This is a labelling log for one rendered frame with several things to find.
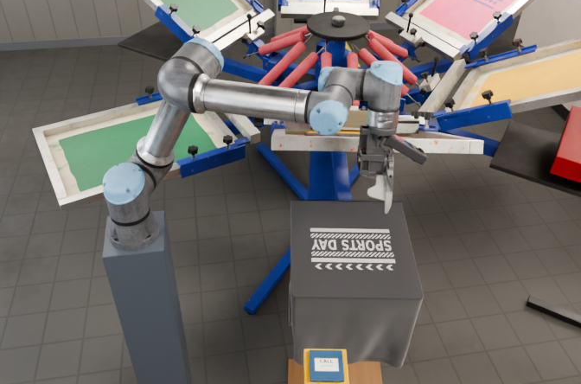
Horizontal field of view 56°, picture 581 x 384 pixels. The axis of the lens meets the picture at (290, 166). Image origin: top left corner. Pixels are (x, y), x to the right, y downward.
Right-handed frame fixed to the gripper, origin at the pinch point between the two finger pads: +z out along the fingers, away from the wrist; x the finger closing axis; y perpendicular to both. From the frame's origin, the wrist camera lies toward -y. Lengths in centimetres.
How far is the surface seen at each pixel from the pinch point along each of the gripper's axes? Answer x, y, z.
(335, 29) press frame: -139, 2, -25
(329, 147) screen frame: -14.6, 13.2, -9.2
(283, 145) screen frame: -14.6, 26.0, -9.5
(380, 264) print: -41, -9, 44
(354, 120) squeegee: -73, -1, 0
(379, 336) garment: -35, -10, 70
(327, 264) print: -41, 10, 44
